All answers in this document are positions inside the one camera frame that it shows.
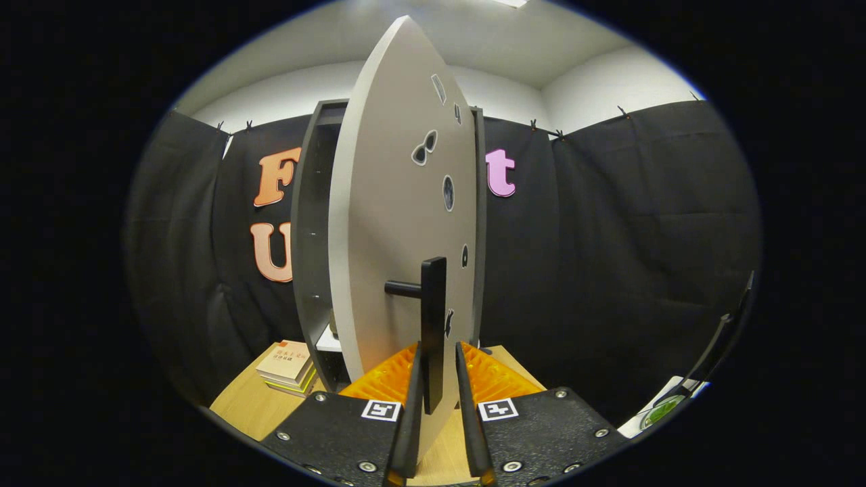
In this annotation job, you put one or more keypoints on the white cabinet shelf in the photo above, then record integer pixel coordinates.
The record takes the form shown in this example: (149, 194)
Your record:
(327, 341)

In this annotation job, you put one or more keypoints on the ceiling light panel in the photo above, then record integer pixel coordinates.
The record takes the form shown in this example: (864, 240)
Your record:
(511, 3)

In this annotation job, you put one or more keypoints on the beige shoe cabinet door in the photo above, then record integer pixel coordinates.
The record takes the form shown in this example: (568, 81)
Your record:
(385, 223)

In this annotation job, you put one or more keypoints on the black rod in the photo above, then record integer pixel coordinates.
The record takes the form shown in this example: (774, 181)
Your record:
(717, 338)

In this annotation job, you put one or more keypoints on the dark grey shoe cabinet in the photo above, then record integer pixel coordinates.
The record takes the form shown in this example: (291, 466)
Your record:
(308, 237)

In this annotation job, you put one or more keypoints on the beige book orange print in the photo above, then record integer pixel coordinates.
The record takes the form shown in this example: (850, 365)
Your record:
(284, 362)

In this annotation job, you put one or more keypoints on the white book yellow edge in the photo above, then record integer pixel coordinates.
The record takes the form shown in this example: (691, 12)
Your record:
(306, 382)
(298, 392)

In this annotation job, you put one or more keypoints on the black backdrop cloth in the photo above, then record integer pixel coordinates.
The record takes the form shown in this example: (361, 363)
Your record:
(609, 270)

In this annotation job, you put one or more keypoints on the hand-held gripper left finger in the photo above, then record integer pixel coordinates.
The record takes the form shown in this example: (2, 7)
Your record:
(411, 433)

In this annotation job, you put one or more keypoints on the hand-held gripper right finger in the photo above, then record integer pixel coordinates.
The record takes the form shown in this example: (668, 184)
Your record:
(470, 433)

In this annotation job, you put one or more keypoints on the white green object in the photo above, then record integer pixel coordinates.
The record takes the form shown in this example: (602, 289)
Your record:
(659, 409)

